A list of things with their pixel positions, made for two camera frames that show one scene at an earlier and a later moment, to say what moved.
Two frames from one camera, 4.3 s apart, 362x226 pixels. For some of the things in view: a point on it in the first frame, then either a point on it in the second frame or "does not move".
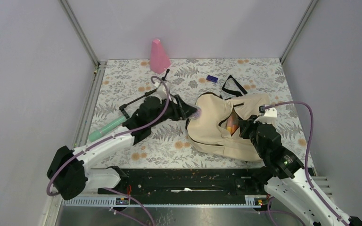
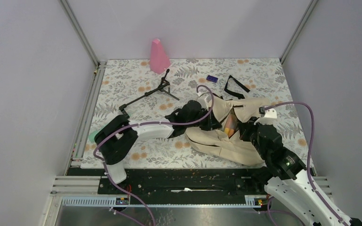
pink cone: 159,60 does not move
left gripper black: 181,111 to 211,123
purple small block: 212,78 does not move
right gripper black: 245,125 does not move
